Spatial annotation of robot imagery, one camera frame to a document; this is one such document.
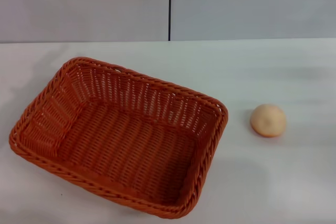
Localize round pale bread bun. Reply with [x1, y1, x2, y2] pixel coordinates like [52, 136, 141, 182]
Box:
[250, 104, 287, 138]

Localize orange woven plastic basket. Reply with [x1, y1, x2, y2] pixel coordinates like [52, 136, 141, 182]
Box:
[8, 56, 229, 220]

